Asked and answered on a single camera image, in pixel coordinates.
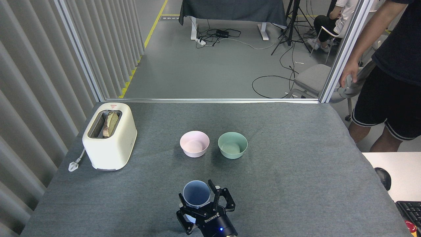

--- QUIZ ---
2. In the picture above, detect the black looped floor cable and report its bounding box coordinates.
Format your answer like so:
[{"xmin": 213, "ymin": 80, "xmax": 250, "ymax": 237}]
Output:
[{"xmin": 252, "ymin": 43, "xmax": 300, "ymax": 99}]

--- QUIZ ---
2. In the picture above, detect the silver aluminium rail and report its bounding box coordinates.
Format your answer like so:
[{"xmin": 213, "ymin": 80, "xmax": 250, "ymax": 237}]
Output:
[{"xmin": 105, "ymin": 98, "xmax": 320, "ymax": 104}]

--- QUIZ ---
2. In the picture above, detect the grey office chair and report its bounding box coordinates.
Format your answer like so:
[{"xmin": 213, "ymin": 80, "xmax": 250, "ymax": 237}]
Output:
[{"xmin": 285, "ymin": 59, "xmax": 377, "ymax": 121}]

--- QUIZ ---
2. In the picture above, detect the white power cord with plug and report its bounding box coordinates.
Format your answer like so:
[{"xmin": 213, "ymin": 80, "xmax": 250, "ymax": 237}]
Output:
[{"xmin": 68, "ymin": 148, "xmax": 87, "ymax": 172}]

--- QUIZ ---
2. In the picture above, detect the black tripod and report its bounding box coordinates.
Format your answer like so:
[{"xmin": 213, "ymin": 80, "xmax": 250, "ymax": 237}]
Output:
[{"xmin": 271, "ymin": 0, "xmax": 317, "ymax": 56}]

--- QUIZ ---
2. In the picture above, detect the white chair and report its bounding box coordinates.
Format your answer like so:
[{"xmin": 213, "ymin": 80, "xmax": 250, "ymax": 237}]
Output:
[{"xmin": 309, "ymin": 9, "xmax": 380, "ymax": 65}]

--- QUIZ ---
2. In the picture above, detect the dark grey table cloth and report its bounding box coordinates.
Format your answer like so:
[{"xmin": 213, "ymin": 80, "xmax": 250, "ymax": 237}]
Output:
[{"xmin": 179, "ymin": 0, "xmax": 287, "ymax": 28}]

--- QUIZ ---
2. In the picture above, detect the pink bowl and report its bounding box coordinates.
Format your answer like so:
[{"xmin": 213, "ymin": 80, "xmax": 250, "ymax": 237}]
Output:
[{"xmin": 180, "ymin": 131, "xmax": 210, "ymax": 158}]

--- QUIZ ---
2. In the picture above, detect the black cable tangle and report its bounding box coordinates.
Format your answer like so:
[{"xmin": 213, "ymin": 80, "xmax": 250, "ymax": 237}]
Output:
[{"xmin": 196, "ymin": 20, "xmax": 242, "ymax": 49}]

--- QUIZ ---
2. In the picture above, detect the standing person's hand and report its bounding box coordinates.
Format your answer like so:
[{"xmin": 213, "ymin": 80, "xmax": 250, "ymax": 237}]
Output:
[{"xmin": 340, "ymin": 59, "xmax": 359, "ymax": 88}]

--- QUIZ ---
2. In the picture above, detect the seated person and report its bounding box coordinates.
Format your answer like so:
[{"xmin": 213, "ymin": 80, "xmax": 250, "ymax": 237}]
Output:
[{"xmin": 308, "ymin": 0, "xmax": 364, "ymax": 53}]

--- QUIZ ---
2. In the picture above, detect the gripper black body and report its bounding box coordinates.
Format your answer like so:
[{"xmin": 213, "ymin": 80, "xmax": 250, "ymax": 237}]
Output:
[{"xmin": 197, "ymin": 208, "xmax": 237, "ymax": 237}]

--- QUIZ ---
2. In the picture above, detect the cream white toaster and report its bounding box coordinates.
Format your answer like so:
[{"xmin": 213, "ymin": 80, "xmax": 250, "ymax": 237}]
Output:
[{"xmin": 82, "ymin": 102, "xmax": 137, "ymax": 171}]

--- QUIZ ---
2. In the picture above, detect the white floor cable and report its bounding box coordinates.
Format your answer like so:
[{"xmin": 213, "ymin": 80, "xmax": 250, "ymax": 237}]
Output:
[{"xmin": 227, "ymin": 37, "xmax": 280, "ymax": 50}]

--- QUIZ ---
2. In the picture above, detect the black keyboard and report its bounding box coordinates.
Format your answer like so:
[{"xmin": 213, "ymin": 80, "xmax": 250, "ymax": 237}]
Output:
[{"xmin": 395, "ymin": 201, "xmax": 421, "ymax": 227}]

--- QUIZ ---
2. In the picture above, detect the white desk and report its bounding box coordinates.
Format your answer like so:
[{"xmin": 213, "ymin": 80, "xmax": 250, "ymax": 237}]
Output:
[{"xmin": 362, "ymin": 151, "xmax": 421, "ymax": 211}]

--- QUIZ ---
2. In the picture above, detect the standing person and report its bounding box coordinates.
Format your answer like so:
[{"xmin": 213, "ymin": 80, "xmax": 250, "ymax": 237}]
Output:
[{"xmin": 348, "ymin": 0, "xmax": 421, "ymax": 152}]

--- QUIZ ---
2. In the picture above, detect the black computer mouse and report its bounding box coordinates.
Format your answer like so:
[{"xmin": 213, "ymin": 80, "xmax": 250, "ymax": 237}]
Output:
[{"xmin": 374, "ymin": 167, "xmax": 392, "ymax": 191}]

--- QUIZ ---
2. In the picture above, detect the white-legged table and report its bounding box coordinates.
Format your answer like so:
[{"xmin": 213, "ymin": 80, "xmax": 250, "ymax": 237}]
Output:
[{"xmin": 179, "ymin": 0, "xmax": 287, "ymax": 41}]

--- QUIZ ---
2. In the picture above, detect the mint green bowl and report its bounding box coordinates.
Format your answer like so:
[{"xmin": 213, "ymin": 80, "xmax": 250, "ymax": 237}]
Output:
[{"xmin": 218, "ymin": 132, "xmax": 248, "ymax": 160}]

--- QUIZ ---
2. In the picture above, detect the silver aluminium post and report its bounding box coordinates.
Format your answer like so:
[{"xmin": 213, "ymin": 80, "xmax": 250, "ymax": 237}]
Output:
[
  {"xmin": 318, "ymin": 0, "xmax": 376, "ymax": 104},
  {"xmin": 54, "ymin": 0, "xmax": 106, "ymax": 102}
]

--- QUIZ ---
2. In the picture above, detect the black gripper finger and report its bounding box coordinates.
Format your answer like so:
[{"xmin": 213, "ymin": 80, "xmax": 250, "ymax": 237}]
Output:
[
  {"xmin": 176, "ymin": 193, "xmax": 198, "ymax": 235},
  {"xmin": 208, "ymin": 179, "xmax": 236, "ymax": 212}
]

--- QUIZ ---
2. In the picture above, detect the toasted bread slice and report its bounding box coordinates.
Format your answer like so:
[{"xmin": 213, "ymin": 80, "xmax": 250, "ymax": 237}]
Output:
[{"xmin": 102, "ymin": 111, "xmax": 119, "ymax": 138}]

